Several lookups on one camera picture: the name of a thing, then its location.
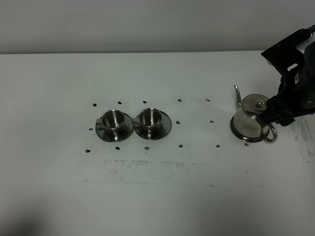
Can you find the right steel saucer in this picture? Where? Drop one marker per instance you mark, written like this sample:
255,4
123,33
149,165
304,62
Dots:
162,132

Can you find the left steel teacup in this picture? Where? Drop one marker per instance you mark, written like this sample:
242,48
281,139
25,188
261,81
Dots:
112,121

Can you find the steel teacup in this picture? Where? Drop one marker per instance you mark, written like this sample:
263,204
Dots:
112,121
150,119

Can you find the left steel saucer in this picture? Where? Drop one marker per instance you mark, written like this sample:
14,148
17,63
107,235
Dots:
116,136

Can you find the right steel teacup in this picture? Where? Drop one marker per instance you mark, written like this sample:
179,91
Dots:
150,119

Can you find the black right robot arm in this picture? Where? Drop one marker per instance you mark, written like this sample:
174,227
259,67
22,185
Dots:
309,57

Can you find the steel saucer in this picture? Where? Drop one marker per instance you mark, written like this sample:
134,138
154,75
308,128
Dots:
116,136
162,132

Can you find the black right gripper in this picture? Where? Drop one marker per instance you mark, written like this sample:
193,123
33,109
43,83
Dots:
299,95

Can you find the stainless steel teapot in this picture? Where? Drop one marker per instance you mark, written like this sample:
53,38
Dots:
244,124

